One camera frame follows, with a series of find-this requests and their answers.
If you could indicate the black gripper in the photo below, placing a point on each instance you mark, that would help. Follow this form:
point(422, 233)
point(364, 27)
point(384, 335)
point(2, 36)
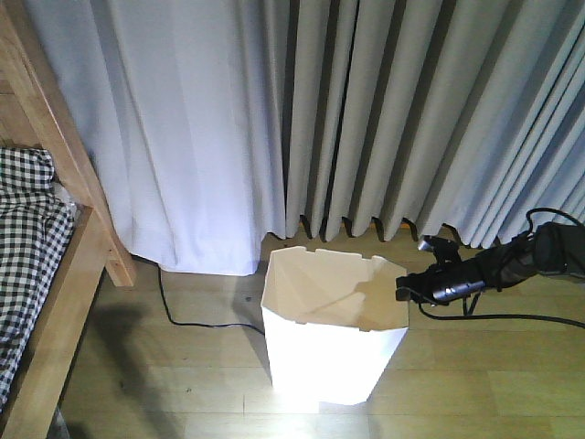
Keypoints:
point(439, 285)

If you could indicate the white sheer curtain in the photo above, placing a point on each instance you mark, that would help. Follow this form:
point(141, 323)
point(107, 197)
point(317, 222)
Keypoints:
point(179, 104)

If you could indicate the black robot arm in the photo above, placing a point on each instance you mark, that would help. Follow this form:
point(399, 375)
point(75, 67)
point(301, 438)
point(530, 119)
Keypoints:
point(552, 250)

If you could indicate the checkered black white bedding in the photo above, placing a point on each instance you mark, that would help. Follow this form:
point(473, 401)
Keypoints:
point(36, 227)

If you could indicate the grey pleated curtain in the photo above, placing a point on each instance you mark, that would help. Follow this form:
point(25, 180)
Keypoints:
point(463, 114)

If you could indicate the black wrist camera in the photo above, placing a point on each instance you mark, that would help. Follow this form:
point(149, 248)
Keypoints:
point(444, 250)

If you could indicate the wooden bed frame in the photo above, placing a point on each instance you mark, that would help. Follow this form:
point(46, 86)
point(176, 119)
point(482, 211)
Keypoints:
point(34, 115)

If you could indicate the white plastic trash bin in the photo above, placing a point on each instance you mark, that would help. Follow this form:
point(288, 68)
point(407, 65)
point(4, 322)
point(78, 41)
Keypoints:
point(332, 322)

